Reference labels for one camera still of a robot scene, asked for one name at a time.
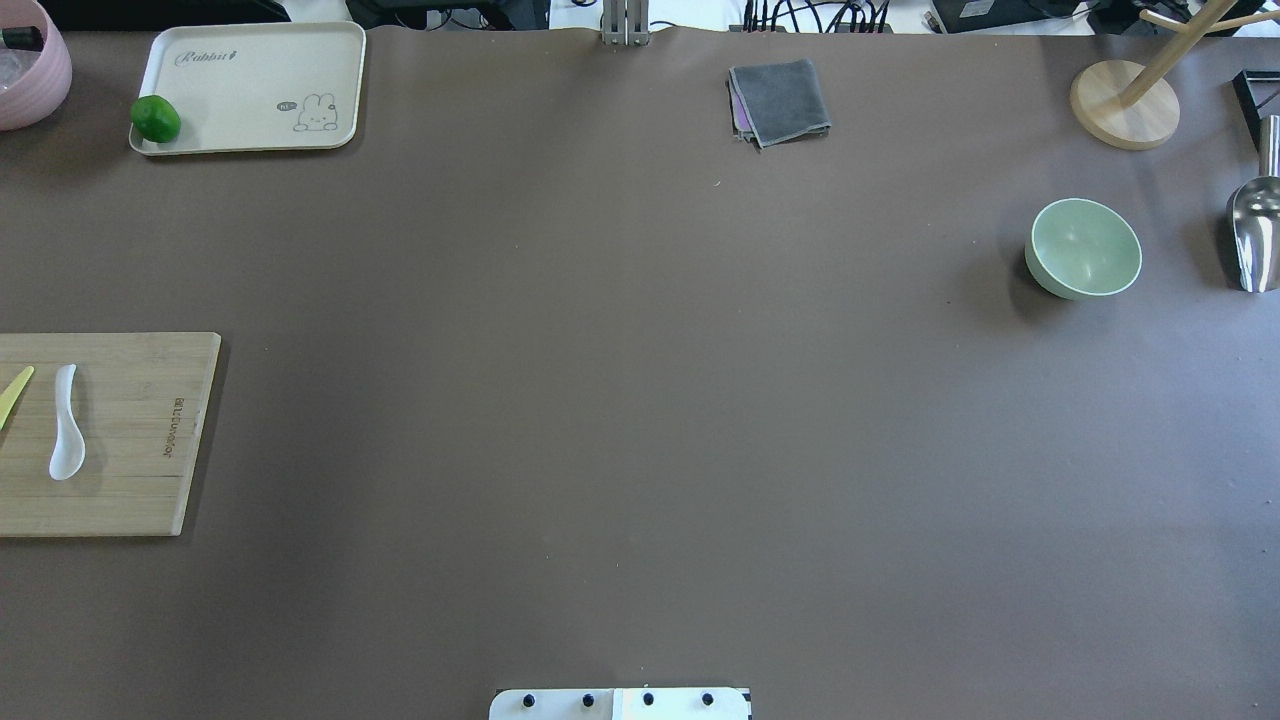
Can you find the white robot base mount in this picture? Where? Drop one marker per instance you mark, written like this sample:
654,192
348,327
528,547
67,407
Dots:
681,702

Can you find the white ceramic spoon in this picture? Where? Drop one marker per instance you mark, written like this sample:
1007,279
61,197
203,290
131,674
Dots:
69,450

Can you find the pink cloth under grey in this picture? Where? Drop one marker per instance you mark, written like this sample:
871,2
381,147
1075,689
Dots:
741,122

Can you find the light green bowl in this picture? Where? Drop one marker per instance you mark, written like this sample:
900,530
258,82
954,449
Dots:
1079,249

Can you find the pink bowl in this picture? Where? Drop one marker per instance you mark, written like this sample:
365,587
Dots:
35,83

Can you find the metal scoop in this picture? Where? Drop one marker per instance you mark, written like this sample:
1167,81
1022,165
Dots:
1254,216

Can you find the bamboo cutting board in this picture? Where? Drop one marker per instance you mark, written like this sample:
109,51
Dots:
141,401

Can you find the grey camera pole bracket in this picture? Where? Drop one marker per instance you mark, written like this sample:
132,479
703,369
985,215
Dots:
625,22

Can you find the wooden mug tree stand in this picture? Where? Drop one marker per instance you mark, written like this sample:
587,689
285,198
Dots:
1131,106

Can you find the black triangular stand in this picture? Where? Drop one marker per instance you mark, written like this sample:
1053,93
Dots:
1256,93

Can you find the cream rabbit tray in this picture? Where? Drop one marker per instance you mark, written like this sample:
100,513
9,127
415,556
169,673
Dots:
256,87

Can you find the yellow plastic knife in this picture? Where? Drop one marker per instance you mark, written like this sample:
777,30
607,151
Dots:
11,394

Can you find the green lime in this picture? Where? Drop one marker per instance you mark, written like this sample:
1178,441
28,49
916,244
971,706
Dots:
155,119

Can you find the grey folded cloth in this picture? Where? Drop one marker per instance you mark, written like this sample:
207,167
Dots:
784,101

